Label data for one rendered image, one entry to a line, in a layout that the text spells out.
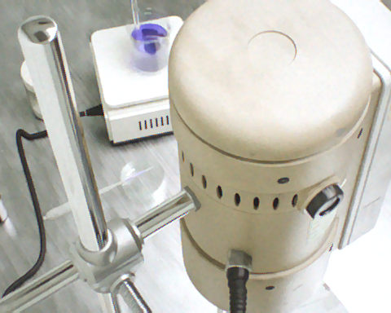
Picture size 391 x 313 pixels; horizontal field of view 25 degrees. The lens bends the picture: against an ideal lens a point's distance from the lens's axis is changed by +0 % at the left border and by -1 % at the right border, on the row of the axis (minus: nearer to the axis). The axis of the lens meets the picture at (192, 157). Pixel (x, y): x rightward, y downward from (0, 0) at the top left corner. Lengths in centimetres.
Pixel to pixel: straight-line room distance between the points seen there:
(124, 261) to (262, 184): 9
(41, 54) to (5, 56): 92
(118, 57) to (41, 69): 78
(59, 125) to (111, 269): 14
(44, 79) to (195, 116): 10
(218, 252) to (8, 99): 71
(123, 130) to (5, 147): 16
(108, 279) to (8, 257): 60
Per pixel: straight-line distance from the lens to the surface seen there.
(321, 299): 102
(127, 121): 108
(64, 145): 37
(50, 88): 34
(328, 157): 43
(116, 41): 112
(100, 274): 47
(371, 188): 55
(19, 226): 109
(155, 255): 105
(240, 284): 50
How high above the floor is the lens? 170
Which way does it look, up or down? 59 degrees down
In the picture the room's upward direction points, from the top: 3 degrees counter-clockwise
